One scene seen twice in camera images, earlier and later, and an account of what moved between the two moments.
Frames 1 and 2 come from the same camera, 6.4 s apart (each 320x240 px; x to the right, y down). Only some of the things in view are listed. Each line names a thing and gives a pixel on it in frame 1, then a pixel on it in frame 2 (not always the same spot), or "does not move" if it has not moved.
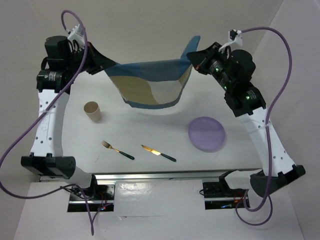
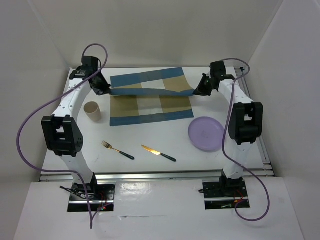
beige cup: x=93 y=110 does not move
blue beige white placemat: x=153 y=83 to x=151 y=97
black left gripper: x=98 y=61 to x=104 y=89
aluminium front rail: x=164 y=177 does not move
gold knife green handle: x=157 y=153 does not move
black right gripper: x=203 y=57 to x=200 y=90
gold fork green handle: x=105 y=144 does not move
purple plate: x=206 y=134 does not move
